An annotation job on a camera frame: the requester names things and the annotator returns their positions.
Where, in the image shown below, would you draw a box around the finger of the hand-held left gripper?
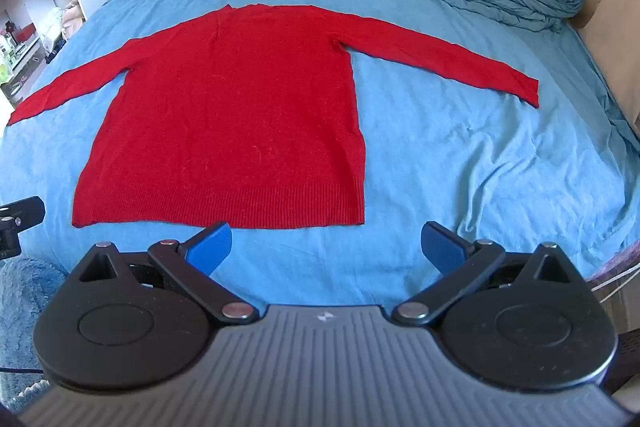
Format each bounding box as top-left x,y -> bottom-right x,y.
0,196 -> 47,259

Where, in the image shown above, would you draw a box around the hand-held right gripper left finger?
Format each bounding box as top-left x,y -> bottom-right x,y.
64,221 -> 261,327

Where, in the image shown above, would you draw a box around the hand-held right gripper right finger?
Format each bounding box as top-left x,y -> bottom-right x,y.
390,221 -> 587,328

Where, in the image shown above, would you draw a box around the red knit sweater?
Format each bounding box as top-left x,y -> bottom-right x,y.
7,4 -> 541,229

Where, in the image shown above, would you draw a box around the bed with blue sheet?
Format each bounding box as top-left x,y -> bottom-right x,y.
0,0 -> 640,308

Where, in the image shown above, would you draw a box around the blue fluffy rug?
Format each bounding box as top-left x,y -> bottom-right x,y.
0,254 -> 68,408

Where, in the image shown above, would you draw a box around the plastic bags in shelf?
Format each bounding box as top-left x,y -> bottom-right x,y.
42,0 -> 85,55

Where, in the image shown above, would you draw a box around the white shelf unit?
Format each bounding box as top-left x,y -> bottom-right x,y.
0,0 -> 108,110

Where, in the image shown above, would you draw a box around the black cable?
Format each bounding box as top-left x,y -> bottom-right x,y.
0,364 -> 46,377

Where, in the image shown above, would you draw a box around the white cable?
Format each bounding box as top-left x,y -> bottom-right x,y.
590,264 -> 640,303

